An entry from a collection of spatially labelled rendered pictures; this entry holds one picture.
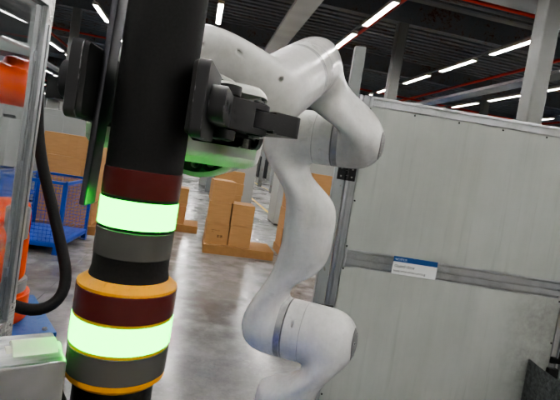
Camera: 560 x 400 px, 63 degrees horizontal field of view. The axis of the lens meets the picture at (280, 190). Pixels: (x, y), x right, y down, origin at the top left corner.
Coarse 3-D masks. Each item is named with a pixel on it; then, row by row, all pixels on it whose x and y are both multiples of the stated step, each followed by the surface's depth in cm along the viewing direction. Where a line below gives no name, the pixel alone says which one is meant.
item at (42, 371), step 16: (16, 336) 19; (32, 336) 19; (48, 336) 20; (0, 352) 18; (0, 368) 17; (16, 368) 17; (32, 368) 17; (48, 368) 18; (64, 368) 18; (0, 384) 17; (16, 384) 17; (32, 384) 17; (48, 384) 18
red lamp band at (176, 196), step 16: (112, 176) 19; (128, 176) 19; (144, 176) 19; (160, 176) 19; (176, 176) 20; (112, 192) 19; (128, 192) 19; (144, 192) 19; (160, 192) 19; (176, 192) 20
